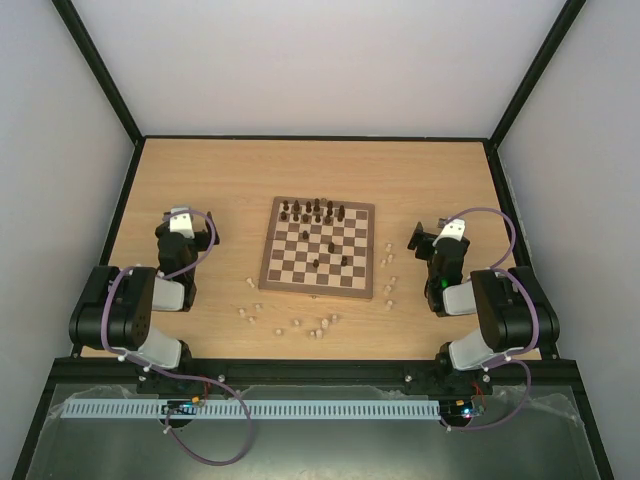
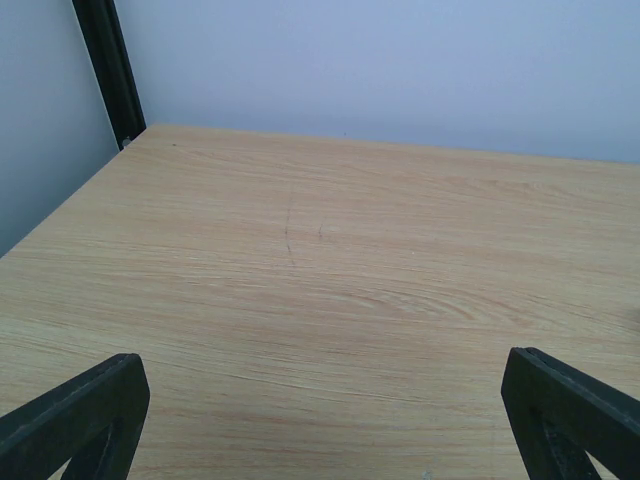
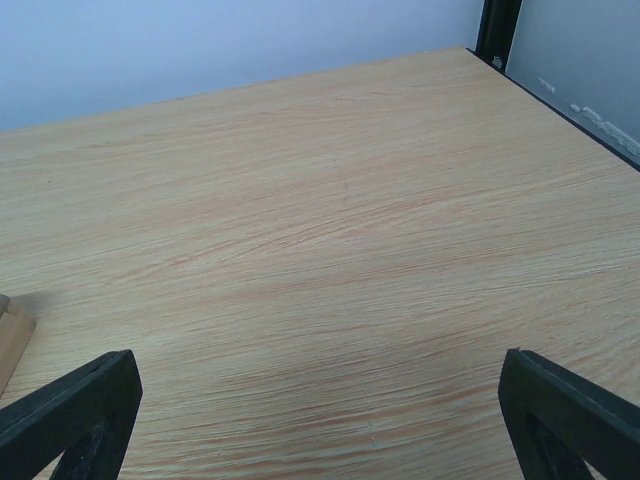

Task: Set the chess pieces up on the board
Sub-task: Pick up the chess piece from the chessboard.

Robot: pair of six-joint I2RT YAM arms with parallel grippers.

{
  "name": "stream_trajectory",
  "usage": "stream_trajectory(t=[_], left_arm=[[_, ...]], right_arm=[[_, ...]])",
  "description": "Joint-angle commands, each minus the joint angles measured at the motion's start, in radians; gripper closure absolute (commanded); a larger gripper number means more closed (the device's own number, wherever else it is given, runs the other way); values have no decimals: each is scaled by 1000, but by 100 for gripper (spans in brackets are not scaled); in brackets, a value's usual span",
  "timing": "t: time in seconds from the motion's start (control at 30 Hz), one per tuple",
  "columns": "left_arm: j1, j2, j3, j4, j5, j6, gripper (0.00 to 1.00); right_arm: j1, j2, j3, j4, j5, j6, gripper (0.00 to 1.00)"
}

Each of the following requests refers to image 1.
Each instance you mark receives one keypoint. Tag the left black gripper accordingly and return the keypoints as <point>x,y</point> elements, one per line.
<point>204,236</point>

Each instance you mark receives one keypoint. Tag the right controller board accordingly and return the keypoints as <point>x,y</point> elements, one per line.
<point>465,408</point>

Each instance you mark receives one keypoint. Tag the controller board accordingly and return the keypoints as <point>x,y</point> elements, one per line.
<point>465,408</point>
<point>187,407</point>

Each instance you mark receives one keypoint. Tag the wooden chess board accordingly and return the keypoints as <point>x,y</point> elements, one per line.
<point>287,257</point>

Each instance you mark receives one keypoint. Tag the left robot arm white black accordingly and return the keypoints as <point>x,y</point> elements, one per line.
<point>114,310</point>

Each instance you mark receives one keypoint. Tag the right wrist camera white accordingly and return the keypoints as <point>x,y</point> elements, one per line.
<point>450,229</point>

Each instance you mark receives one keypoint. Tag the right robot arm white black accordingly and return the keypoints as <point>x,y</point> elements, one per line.
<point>514,314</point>

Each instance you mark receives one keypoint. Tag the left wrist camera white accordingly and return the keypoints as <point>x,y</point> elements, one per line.
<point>181,221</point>

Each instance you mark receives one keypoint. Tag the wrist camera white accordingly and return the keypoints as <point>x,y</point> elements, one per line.
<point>181,221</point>
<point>450,229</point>

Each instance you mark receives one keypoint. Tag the black cage frame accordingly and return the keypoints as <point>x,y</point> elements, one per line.
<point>553,368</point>

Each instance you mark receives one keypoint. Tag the white slotted cable duct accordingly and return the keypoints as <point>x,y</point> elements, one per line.
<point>258,409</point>

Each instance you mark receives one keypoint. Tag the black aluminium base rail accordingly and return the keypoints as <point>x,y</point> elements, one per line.
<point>320,374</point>

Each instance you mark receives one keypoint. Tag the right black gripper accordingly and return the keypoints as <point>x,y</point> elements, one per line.
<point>422,241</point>

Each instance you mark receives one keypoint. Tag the left controller board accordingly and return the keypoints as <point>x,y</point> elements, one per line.
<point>187,407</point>

